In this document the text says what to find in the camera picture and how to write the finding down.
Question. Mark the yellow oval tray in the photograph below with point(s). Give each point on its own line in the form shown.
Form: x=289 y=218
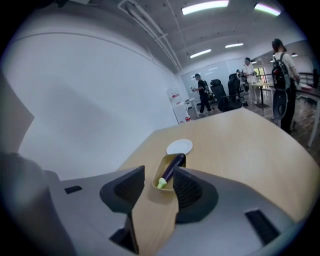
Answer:
x=157 y=175

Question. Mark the wooden desk with black leg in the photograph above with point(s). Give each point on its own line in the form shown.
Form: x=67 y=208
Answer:
x=261 y=86

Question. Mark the ceiling light strip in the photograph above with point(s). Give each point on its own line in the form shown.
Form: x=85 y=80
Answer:
x=200 y=53
x=205 y=7
x=267 y=9
x=234 y=45

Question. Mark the purple eggplant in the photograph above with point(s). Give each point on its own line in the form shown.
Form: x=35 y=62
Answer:
x=172 y=167

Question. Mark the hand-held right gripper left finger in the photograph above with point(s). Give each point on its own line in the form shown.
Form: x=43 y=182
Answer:
x=125 y=190

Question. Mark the black office chair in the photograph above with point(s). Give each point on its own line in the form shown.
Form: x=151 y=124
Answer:
x=233 y=85
x=222 y=97

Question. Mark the light wooden table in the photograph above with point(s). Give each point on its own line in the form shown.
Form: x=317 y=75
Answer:
x=237 y=150

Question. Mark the white round plate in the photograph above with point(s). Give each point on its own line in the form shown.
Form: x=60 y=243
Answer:
x=179 y=146

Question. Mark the white ceiling pipes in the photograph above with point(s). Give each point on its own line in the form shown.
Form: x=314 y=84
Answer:
x=155 y=32

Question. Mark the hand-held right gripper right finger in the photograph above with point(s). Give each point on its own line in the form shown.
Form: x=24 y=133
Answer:
x=192 y=197

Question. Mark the white cabinet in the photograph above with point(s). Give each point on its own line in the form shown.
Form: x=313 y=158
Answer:
x=178 y=107

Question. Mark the small white table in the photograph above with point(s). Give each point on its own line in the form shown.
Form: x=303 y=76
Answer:
x=191 y=101

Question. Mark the grey chair back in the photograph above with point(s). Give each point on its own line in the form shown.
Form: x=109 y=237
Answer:
x=278 y=105

